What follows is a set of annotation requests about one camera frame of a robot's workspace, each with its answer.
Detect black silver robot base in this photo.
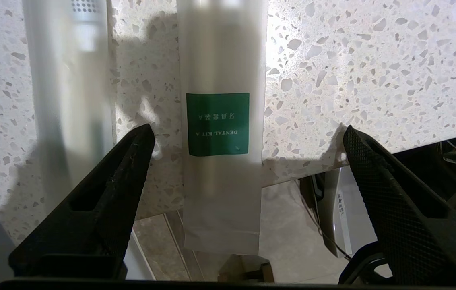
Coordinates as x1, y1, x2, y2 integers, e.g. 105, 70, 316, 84
298, 131, 456, 284

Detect wrapped toothbrush green label packet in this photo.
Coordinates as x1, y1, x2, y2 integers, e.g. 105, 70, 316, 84
176, 0, 269, 255

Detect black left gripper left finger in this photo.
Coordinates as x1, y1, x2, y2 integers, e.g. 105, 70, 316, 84
8, 124, 156, 279

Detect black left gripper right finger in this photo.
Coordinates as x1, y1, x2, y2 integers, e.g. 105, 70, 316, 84
343, 125, 456, 286

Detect wrapped toothbrush plain packet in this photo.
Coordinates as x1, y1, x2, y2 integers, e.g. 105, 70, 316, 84
22, 0, 117, 220

